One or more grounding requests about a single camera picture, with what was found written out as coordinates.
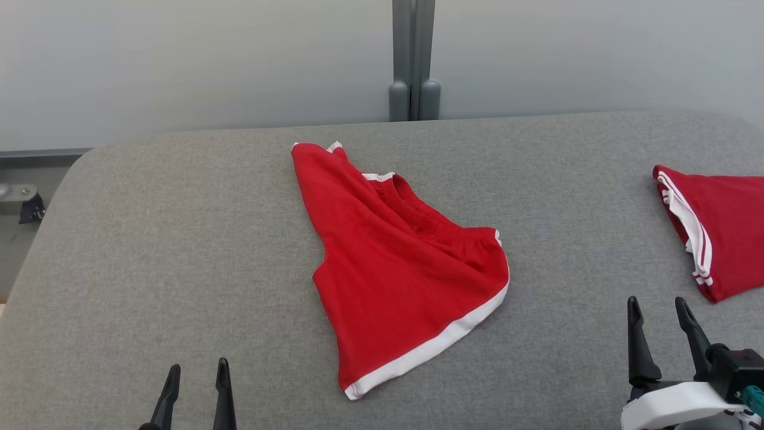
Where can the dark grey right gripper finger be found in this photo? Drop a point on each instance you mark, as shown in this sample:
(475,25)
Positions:
(695,340)
(640,352)

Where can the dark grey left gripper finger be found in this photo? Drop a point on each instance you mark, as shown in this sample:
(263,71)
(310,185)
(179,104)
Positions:
(224,400)
(164,406)

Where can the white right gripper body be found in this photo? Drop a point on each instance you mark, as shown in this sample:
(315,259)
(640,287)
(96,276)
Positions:
(668,406)

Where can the red white basketball jersey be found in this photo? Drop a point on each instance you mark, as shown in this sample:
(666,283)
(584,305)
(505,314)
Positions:
(728,227)

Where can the red shorts white trim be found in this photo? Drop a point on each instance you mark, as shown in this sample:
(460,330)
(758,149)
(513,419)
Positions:
(394,280)

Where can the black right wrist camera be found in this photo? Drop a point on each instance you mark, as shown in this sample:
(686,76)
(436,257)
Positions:
(737,367)

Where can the teal right camera connector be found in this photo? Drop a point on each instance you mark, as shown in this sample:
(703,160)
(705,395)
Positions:
(753,399)

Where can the grey partition post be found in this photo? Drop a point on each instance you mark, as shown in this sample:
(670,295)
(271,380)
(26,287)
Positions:
(415,54)

